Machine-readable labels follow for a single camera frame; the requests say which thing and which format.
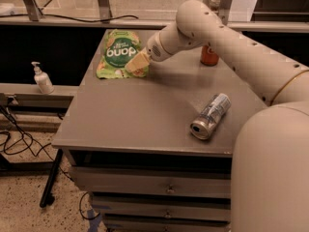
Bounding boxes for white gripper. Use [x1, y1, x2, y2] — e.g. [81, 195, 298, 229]
[125, 22, 182, 73]

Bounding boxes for green rice chip bag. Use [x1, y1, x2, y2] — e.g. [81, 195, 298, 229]
[96, 29, 149, 79]

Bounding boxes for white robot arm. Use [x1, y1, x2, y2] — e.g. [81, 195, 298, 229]
[126, 0, 309, 232]

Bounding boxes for red coke can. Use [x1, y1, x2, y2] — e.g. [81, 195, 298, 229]
[200, 45, 219, 67]

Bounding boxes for silver energy drink can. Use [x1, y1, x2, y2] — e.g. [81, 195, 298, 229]
[190, 93, 231, 140]

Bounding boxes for grey drawer cabinet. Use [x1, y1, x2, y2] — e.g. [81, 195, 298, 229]
[51, 28, 268, 232]

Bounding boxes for white pump dispenser bottle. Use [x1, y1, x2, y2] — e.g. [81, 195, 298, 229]
[32, 62, 54, 94]

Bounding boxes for black table leg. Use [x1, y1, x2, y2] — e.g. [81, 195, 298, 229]
[40, 149, 63, 208]

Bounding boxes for metal railing frame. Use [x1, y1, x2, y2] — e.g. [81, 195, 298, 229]
[0, 0, 309, 33]

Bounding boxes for black cable on ledge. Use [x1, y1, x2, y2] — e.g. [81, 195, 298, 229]
[0, 13, 140, 24]

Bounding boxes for black floor cables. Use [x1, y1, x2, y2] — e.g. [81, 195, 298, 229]
[0, 103, 75, 182]

